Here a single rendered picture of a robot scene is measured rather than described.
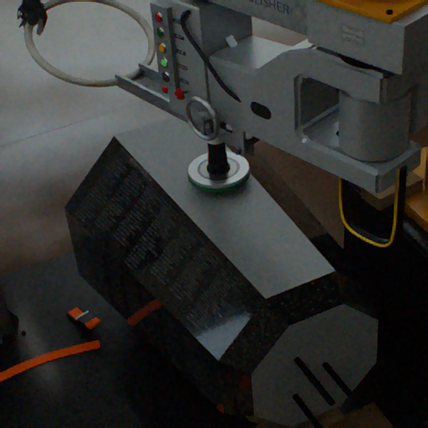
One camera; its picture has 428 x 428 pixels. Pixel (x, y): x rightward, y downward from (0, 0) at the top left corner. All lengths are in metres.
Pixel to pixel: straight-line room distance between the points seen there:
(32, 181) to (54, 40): 1.76
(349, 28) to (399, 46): 0.15
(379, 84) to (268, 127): 0.48
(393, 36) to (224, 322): 1.05
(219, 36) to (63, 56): 3.49
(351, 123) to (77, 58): 3.88
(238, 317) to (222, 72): 0.74
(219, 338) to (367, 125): 0.81
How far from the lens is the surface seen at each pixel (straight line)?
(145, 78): 3.27
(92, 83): 3.21
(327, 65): 2.34
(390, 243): 2.62
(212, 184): 3.00
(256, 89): 2.58
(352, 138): 2.40
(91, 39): 6.31
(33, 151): 5.12
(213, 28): 2.69
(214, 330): 2.72
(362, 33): 2.19
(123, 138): 3.42
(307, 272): 2.70
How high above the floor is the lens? 2.63
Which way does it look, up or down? 37 degrees down
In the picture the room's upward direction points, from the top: 5 degrees counter-clockwise
